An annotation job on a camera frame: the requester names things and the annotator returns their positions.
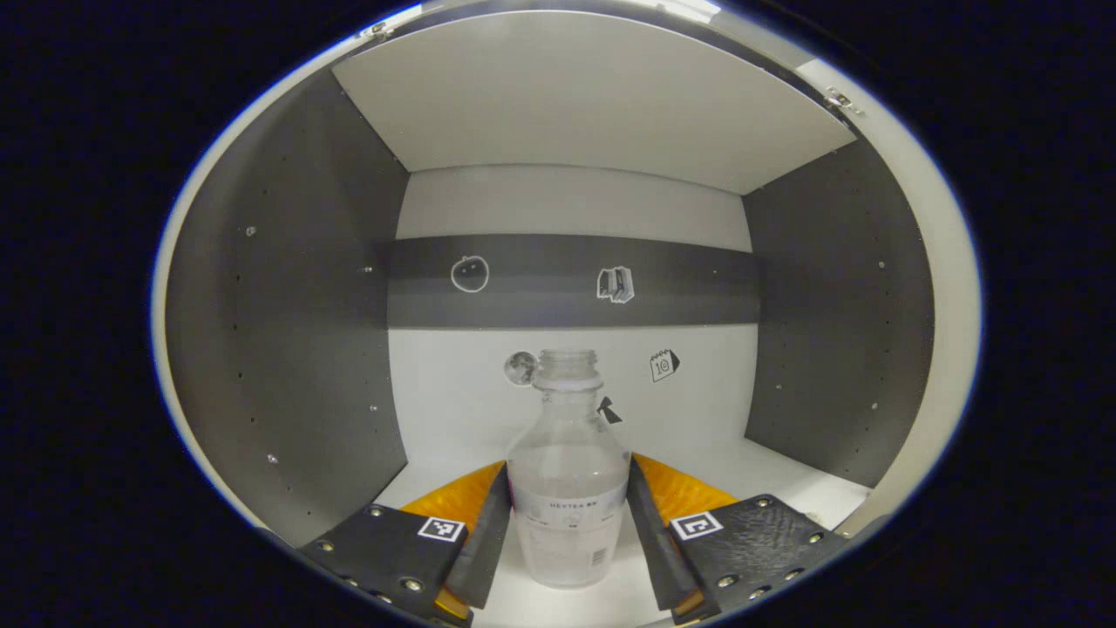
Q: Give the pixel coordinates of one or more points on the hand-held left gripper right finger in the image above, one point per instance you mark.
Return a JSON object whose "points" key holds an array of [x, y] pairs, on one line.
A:
{"points": [[654, 549]]}

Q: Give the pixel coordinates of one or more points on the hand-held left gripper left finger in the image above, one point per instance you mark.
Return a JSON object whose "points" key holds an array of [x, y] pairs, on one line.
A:
{"points": [[488, 558]]}

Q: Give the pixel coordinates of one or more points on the clear plastic bottle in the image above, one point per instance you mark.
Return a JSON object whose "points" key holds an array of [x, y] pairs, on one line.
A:
{"points": [[567, 488]]}

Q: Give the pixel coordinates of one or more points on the grey white cabinet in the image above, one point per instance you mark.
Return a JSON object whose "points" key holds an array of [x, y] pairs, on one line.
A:
{"points": [[288, 305]]}

